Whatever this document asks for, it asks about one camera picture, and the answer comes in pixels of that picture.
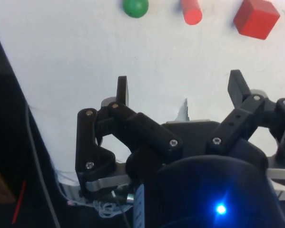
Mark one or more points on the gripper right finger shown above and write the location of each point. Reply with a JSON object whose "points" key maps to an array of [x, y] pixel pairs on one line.
{"points": [[237, 123]]}

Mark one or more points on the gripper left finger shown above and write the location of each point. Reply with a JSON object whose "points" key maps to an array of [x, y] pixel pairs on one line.
{"points": [[87, 142]]}

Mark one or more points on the green ball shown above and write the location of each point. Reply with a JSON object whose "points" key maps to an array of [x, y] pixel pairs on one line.
{"points": [[135, 7]]}

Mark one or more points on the red cylinder block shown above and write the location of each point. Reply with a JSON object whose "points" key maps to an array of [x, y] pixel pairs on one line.
{"points": [[192, 13]]}

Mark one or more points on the red cube block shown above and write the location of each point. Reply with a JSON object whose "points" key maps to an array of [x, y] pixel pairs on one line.
{"points": [[254, 21]]}

